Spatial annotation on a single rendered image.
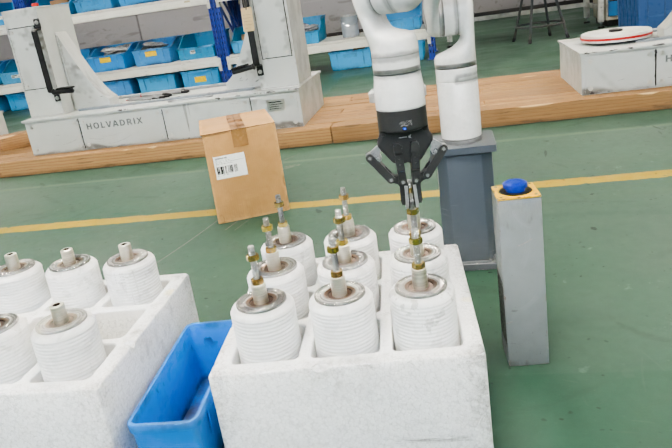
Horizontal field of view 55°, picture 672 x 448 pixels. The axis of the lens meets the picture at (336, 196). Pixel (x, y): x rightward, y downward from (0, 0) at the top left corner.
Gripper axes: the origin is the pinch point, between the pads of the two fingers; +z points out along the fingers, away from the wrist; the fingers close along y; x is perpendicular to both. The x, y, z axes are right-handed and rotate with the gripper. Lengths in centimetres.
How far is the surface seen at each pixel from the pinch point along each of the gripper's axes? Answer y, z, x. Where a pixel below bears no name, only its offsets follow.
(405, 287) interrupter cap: -2.9, 9.9, -11.9
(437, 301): 1.1, 10.6, -15.9
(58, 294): -66, 14, 11
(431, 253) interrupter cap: 2.1, 9.8, -1.3
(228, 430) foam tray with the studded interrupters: -31.1, 26.4, -17.8
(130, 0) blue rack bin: -198, -48, 492
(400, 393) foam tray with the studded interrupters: -5.6, 22.3, -19.2
